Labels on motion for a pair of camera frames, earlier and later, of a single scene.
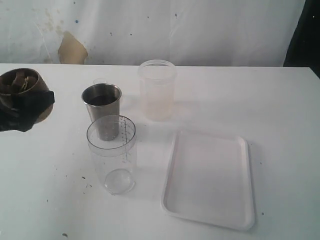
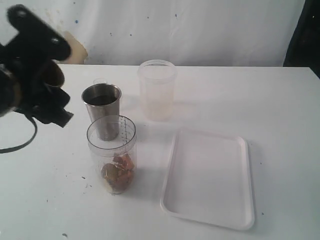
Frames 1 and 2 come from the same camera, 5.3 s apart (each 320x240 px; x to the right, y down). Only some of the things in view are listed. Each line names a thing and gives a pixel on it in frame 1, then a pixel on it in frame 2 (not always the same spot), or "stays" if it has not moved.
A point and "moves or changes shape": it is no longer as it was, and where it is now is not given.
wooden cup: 21,81 moves or changes shape
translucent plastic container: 157,78 stays
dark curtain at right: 304,50 stays
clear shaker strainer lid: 100,81 stays
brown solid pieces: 21,82 moves or changes shape
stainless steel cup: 102,101 stays
